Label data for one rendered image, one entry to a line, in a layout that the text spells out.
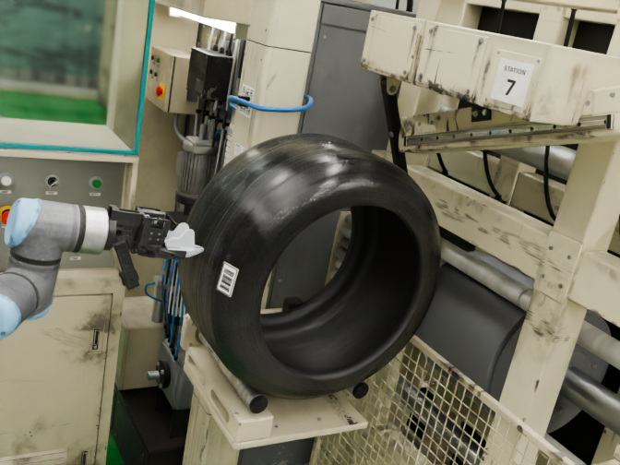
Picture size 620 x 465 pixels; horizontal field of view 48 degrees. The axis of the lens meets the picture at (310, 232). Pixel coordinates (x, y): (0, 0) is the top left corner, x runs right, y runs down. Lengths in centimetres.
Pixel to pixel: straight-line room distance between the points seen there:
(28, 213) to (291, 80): 76
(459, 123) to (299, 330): 68
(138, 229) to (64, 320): 84
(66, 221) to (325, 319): 83
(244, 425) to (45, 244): 62
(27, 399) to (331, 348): 97
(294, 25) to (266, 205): 54
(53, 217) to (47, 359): 97
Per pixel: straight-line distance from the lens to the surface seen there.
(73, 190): 210
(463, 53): 154
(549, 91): 141
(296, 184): 141
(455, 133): 173
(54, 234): 134
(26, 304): 130
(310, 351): 185
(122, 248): 140
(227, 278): 140
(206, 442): 214
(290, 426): 176
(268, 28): 174
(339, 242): 215
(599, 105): 147
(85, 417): 240
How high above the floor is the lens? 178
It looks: 18 degrees down
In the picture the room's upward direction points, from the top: 11 degrees clockwise
